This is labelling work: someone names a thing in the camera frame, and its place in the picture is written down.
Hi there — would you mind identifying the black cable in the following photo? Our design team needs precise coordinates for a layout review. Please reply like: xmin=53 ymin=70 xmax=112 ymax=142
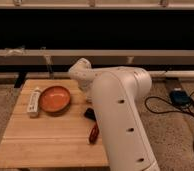
xmin=144 ymin=79 xmax=194 ymax=168

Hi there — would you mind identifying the white remote control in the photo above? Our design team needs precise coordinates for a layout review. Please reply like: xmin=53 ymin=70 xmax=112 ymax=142
xmin=27 ymin=87 xmax=41 ymax=118

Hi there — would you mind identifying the metal rail frame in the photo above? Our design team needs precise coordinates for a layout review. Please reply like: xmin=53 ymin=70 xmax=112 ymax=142
xmin=0 ymin=49 xmax=194 ymax=65

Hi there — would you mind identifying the black rectangular block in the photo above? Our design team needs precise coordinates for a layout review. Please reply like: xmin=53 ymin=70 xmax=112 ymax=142
xmin=84 ymin=108 xmax=96 ymax=120

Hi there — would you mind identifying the blue power adapter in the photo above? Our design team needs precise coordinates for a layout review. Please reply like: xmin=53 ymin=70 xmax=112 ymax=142
xmin=169 ymin=89 xmax=190 ymax=106

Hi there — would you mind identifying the orange bowl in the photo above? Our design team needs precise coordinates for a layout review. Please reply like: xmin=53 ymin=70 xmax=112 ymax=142
xmin=39 ymin=86 xmax=71 ymax=113

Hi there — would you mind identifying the red brown sausage toy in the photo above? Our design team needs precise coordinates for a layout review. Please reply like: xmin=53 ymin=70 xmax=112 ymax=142
xmin=89 ymin=124 xmax=99 ymax=144

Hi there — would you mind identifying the black table leg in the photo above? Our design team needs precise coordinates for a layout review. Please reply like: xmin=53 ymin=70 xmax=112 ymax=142
xmin=14 ymin=72 xmax=27 ymax=88

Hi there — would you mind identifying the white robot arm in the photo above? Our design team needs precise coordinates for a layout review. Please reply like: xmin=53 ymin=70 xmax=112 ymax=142
xmin=68 ymin=58 xmax=160 ymax=171

